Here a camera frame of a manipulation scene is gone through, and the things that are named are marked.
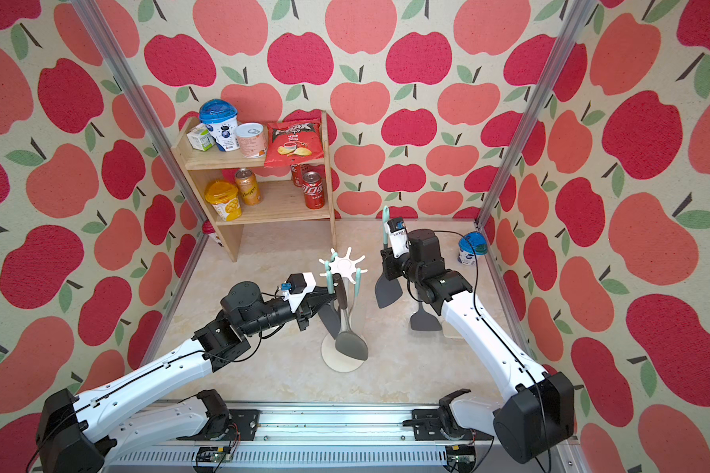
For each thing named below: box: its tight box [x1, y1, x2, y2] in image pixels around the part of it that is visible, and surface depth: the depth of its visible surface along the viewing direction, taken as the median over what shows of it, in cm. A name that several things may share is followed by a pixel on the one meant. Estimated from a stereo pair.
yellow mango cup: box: [205, 180, 243, 222], surface depth 88 cm
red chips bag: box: [264, 119, 324, 168], surface depth 78 cm
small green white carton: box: [186, 123, 215, 152], surface depth 80 cm
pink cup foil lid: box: [236, 122, 267, 159], surface depth 78 cm
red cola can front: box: [301, 170, 326, 210], surface depth 90 cm
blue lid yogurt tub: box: [198, 98, 240, 152], surface depth 76 cm
